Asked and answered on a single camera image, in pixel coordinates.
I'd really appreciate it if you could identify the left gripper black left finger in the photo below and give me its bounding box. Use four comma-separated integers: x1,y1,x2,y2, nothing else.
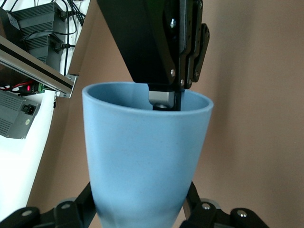
0,181,100,228

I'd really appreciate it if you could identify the black finned power adapter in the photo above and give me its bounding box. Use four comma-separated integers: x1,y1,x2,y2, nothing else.
7,2,67,36
23,33,68,66

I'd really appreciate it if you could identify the circuit board red light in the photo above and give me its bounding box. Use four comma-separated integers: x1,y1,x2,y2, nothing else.
18,80,52,95

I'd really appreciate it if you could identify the aluminium frame beam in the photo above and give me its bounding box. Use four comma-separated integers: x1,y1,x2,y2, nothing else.
0,37,79,99

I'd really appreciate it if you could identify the black adapter cable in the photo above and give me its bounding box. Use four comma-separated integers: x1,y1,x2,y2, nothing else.
53,0,79,52

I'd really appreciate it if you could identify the grey power supply box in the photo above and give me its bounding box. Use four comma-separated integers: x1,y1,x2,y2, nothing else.
0,91,41,140

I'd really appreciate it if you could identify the blue plastic cup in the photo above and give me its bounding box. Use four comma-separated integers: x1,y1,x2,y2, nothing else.
81,81,214,228

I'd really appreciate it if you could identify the red wire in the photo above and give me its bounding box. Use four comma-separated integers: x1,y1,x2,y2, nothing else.
0,82,28,92

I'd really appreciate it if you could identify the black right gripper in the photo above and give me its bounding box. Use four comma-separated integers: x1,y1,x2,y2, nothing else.
96,0,211,112

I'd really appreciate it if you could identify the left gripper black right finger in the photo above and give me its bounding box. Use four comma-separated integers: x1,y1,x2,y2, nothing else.
179,181,270,228

